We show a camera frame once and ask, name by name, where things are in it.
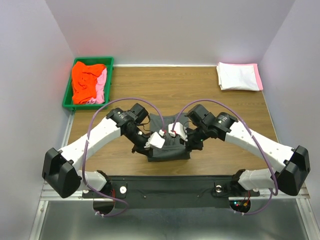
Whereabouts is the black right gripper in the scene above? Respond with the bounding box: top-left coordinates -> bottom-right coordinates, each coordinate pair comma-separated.
179,123 -> 210,151

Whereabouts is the grey t shirt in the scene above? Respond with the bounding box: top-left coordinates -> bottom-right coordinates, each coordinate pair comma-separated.
147,113 -> 190,162

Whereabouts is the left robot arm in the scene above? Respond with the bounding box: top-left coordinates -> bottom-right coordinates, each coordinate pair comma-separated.
42,103 -> 153,198

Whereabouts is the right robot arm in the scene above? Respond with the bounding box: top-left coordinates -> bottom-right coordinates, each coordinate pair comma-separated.
185,104 -> 311,196

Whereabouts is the pink t shirt in bin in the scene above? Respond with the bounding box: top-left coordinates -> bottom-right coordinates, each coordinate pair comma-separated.
87,68 -> 108,104

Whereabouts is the green plastic bin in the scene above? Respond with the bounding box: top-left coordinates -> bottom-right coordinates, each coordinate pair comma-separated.
62,56 -> 114,110

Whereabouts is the white folded t shirt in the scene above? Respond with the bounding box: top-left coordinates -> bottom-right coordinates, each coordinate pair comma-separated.
216,62 -> 260,92

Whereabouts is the orange t shirt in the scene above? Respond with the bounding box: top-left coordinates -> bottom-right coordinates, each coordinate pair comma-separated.
71,61 -> 106,105

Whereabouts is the pink folded t shirt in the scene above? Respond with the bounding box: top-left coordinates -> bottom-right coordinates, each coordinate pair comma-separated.
253,63 -> 264,91

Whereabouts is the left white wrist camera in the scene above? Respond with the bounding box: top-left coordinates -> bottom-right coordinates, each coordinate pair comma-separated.
144,129 -> 166,149

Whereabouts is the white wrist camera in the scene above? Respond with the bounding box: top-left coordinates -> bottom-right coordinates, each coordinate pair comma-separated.
168,122 -> 188,146
144,129 -> 166,149

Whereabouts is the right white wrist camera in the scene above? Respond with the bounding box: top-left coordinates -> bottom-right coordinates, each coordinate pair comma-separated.
168,122 -> 188,146

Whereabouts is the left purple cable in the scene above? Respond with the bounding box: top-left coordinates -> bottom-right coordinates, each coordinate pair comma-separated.
81,97 -> 167,218

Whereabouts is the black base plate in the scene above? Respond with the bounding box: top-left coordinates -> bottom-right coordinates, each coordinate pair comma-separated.
82,176 -> 261,210

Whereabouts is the aluminium frame rail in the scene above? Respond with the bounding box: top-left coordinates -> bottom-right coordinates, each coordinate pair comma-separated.
39,177 -> 311,201

